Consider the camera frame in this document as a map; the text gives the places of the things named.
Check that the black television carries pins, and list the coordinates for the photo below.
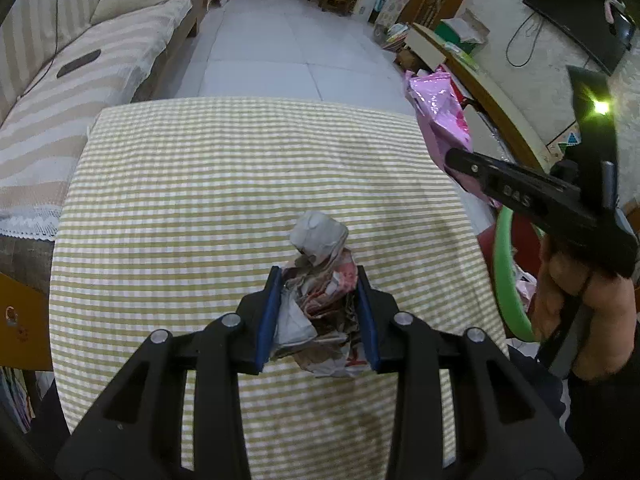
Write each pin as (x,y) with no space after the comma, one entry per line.
(575,10)

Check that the wooden side table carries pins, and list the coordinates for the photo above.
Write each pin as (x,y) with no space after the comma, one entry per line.
(22,320)

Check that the green rimmed red bin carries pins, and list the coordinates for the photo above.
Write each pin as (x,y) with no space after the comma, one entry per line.
(510,280)

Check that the triangle pattern picture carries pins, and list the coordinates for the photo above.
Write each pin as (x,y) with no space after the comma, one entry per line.
(565,142)

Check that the striped beige sofa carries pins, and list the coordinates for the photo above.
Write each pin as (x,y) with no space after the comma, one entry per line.
(100,95)

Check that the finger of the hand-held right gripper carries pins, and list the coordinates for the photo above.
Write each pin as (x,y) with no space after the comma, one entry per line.
(467,165)

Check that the person's dark clothing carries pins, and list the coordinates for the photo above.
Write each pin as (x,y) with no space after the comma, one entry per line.
(600,430)

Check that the wooden television cabinet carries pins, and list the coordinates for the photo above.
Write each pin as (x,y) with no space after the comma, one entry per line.
(500,105)

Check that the green cardboard box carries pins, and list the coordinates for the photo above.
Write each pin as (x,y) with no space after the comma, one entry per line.
(460,32)

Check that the pink foil wrapper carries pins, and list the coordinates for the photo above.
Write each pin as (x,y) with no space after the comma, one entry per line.
(445,115)

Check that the dark remote control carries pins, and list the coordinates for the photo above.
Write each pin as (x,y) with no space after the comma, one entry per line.
(79,63)

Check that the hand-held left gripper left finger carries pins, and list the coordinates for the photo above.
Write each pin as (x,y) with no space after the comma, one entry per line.
(265,320)

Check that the person's right hand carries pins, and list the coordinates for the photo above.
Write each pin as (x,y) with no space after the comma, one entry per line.
(607,320)

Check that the stack of magazines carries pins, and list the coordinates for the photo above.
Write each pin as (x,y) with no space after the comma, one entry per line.
(15,395)

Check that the green flat packet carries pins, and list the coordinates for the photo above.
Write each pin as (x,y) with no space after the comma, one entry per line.
(462,55)

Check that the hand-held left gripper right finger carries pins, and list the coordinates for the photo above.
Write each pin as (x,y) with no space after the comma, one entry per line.
(367,320)

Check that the paper wad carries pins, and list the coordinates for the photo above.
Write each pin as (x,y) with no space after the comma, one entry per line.
(320,240)

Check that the checked yellow white tablecloth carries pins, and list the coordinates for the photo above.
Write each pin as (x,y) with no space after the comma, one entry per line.
(225,170)

